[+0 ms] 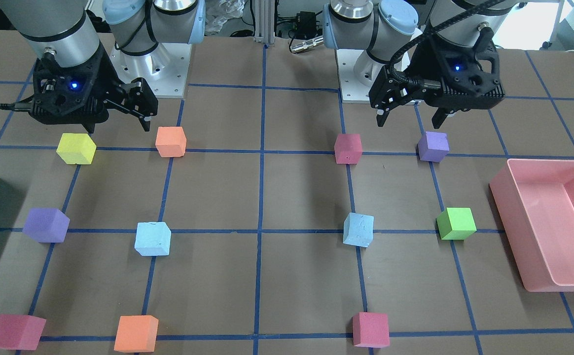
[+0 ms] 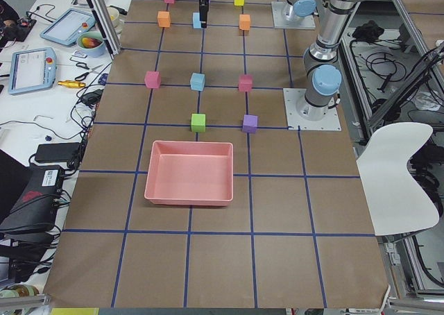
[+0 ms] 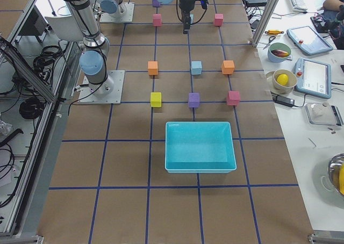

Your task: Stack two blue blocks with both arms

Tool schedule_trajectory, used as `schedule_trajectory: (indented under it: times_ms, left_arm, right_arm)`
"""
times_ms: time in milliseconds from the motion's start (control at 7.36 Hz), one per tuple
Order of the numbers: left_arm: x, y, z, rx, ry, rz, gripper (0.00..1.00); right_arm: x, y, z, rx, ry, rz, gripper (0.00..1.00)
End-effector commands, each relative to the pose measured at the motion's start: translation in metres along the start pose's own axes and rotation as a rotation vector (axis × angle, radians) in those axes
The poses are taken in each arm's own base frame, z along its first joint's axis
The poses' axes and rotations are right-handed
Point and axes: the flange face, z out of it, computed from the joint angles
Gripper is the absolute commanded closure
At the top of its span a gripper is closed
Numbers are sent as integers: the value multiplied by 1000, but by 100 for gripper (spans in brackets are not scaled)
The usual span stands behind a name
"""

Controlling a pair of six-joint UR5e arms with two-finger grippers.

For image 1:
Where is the black gripper cyan side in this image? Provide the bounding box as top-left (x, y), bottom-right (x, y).
top-left (81, 44), bottom-right (158, 134)

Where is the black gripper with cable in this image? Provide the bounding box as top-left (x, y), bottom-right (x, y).
top-left (369, 60), bottom-right (451, 130)

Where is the smooth light blue block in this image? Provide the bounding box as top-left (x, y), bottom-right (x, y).
top-left (134, 222), bottom-right (172, 256)

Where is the cracked light blue block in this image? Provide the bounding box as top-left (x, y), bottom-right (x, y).
top-left (342, 212), bottom-right (374, 248)

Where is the robot arm near cyan bin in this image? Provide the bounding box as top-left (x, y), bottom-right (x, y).
top-left (0, 0), bottom-right (419, 134)

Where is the orange block near robot bases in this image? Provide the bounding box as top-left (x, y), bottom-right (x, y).
top-left (155, 126), bottom-right (186, 158)

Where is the purple block near pink bin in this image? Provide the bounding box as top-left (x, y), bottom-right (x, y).
top-left (417, 131), bottom-right (450, 163)

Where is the yellow foam block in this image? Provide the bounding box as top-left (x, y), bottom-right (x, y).
top-left (56, 133), bottom-right (96, 165)

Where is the dark pink block with hole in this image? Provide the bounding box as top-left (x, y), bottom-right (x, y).
top-left (334, 134), bottom-right (363, 165)

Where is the green foam block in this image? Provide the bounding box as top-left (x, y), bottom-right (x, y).
top-left (436, 207), bottom-right (477, 240)

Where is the purple block near cyan bin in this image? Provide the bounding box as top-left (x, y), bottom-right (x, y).
top-left (22, 208), bottom-right (70, 243)

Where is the pink plastic bin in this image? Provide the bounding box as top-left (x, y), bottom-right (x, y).
top-left (490, 159), bottom-right (574, 292)

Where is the orange block far from bases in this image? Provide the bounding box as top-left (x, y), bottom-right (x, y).
top-left (113, 315), bottom-right (159, 353)

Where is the pink block far centre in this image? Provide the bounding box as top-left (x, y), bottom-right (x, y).
top-left (352, 312), bottom-right (391, 349)

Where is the pink block cyan side corner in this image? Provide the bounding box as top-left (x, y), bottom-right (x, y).
top-left (0, 314), bottom-right (47, 351)

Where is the wrist camera mount cabled arm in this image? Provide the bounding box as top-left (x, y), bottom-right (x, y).
top-left (404, 26), bottom-right (505, 110)

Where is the metal base plate cabled arm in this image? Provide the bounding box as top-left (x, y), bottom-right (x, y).
top-left (336, 49), bottom-right (383, 104)

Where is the robot arm with camera cable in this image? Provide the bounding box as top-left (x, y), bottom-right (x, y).
top-left (323, 0), bottom-right (515, 72)

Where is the aluminium frame post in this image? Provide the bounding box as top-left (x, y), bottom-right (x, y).
top-left (250, 0), bottom-right (276, 48)

